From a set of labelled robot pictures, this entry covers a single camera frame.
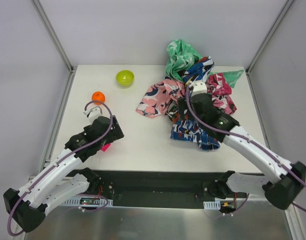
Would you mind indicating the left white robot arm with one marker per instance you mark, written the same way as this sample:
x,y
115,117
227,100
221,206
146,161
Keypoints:
x,y
29,205

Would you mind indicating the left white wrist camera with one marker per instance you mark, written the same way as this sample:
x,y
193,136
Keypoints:
x,y
93,112

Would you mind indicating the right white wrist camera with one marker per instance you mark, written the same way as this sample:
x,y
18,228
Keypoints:
x,y
197,87

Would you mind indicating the left slotted cable duct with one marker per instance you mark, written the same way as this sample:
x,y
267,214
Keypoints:
x,y
84,201

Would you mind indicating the right aluminium frame post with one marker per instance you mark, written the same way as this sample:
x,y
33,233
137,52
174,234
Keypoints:
x,y
269,35

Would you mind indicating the aluminium front rail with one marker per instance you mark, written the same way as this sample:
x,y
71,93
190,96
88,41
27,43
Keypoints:
x,y
129,187

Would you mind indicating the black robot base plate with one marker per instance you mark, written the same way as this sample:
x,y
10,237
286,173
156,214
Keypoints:
x,y
155,189

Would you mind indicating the blue white red patterned cloth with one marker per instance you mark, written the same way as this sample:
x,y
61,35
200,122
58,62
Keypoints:
x,y
187,130

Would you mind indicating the green white patterned cloth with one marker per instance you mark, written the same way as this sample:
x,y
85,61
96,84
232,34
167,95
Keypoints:
x,y
186,64

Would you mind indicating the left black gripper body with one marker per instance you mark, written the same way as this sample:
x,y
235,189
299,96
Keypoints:
x,y
117,128

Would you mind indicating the pink toy cube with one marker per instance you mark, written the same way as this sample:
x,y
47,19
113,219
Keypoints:
x,y
105,147

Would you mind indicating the aluminium frame post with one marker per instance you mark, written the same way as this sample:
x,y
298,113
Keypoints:
x,y
52,34
269,35

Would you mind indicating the lime green plastic bowl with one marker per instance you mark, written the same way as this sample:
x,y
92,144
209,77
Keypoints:
x,y
125,78

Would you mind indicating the pink navy patterned cloth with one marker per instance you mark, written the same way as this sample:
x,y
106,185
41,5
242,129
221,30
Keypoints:
x,y
158,98

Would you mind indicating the magenta white patterned cloth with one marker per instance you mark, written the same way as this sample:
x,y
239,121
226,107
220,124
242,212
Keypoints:
x,y
220,92

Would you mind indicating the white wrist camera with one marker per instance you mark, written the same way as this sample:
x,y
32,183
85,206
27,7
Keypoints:
x,y
197,87
93,112

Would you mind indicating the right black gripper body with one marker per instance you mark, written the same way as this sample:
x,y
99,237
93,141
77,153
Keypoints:
x,y
182,106

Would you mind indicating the orange toy fruit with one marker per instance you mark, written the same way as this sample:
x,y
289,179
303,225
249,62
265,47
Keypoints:
x,y
98,98

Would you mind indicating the slotted cable duct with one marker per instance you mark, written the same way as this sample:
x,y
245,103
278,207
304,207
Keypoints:
x,y
84,201
212,205

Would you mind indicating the left aluminium frame post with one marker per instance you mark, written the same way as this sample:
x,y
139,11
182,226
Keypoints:
x,y
52,34

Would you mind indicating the right slotted cable duct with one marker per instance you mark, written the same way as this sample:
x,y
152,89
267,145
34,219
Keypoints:
x,y
212,205

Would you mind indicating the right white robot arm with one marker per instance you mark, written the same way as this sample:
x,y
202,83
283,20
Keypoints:
x,y
248,155

